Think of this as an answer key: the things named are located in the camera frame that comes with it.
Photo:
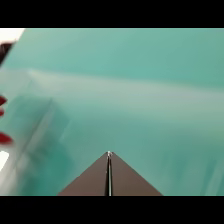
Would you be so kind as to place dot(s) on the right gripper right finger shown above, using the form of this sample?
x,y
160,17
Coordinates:
x,y
128,181

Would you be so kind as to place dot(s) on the red garment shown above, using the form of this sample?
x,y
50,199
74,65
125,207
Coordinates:
x,y
4,137

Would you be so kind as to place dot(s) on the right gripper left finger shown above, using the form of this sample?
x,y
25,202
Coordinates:
x,y
93,181

